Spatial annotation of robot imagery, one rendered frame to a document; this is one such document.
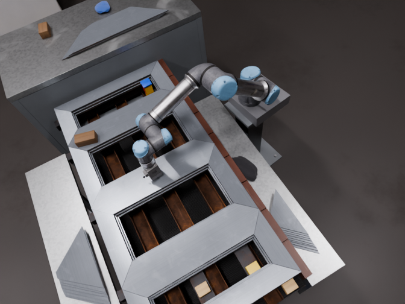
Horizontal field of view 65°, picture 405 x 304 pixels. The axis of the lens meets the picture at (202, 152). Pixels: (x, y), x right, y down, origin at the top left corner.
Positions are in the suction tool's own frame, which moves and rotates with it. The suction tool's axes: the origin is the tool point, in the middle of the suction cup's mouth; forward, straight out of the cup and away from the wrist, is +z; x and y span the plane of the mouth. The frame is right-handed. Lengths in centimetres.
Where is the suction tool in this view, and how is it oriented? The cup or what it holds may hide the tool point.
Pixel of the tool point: (155, 175)
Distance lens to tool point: 174.4
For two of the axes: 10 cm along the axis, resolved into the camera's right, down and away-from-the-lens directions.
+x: 7.9, -5.6, 2.3
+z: 1.0, 5.0, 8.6
